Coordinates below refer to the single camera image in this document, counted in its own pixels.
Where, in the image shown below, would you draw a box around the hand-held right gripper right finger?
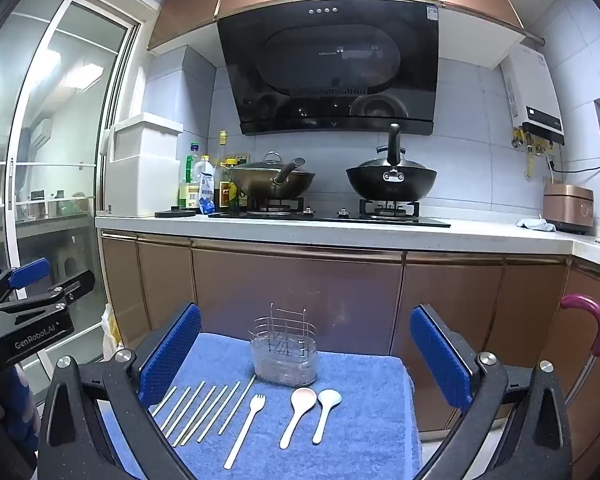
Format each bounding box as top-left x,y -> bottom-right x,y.
409,302 -> 573,480

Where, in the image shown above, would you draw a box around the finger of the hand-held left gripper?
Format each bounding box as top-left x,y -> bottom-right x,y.
0,270 -> 96,317
0,258 -> 50,306

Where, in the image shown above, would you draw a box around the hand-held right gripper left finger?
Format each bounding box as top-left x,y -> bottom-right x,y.
37,301 -> 203,480

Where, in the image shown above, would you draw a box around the beige chopstick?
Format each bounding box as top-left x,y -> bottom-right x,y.
160,385 -> 192,431
195,384 -> 229,444
228,374 -> 257,414
151,386 -> 178,416
172,381 -> 206,448
182,384 -> 217,448
218,382 -> 242,436

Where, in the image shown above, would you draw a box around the white plastic fork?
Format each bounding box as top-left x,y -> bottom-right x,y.
224,393 -> 266,471

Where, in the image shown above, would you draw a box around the wire utensil holder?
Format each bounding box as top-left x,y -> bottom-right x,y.
249,302 -> 320,388

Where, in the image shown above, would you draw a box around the white plastic spoon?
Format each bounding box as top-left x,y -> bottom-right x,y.
312,389 -> 342,446

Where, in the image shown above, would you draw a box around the pink plastic spoon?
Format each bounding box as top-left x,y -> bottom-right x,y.
279,388 -> 317,450

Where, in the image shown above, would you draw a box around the person's left hand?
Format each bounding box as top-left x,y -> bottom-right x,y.
0,365 -> 41,461

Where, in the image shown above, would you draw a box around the yellow plastic bag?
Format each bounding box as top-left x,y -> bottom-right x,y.
101,304 -> 124,361

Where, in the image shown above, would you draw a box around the blue terry towel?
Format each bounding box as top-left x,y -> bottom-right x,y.
100,332 -> 423,480

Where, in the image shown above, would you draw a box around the white air conditioner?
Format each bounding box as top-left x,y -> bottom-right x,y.
30,120 -> 54,149

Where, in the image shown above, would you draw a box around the white storage box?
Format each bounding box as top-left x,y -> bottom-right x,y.
105,45 -> 217,217

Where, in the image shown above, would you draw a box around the blue seasoning packet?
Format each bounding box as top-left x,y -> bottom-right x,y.
198,174 -> 217,215

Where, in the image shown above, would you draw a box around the light blue rag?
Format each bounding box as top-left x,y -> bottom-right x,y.
516,216 -> 557,232

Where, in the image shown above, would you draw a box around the black gas stove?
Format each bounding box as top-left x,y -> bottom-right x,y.
207,199 -> 452,228

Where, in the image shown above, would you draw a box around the black wok with lid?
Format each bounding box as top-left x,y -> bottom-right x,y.
346,123 -> 438,203

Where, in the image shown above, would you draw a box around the dark sauce bottle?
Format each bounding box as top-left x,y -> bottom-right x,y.
224,157 -> 239,211

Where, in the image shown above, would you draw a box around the sliding glass door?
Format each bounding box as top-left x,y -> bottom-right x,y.
0,0 -> 146,376

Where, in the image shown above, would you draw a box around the yellow capped oil bottle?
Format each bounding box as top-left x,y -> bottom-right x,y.
215,130 -> 231,211

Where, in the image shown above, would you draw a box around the rose gold rice cooker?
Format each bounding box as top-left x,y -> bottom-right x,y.
543,182 -> 594,235

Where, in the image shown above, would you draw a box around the bronze wok with lid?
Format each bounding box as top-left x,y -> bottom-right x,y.
228,151 -> 317,211

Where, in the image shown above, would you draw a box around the yellow gas pipe valves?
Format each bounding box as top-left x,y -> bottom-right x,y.
510,127 -> 553,156

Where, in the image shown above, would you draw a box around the white water heater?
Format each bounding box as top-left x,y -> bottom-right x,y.
500,44 -> 566,146

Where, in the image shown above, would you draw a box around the black range hood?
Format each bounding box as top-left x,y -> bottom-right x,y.
216,0 -> 440,137

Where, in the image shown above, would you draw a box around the black power cable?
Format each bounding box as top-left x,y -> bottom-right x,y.
547,152 -> 600,176

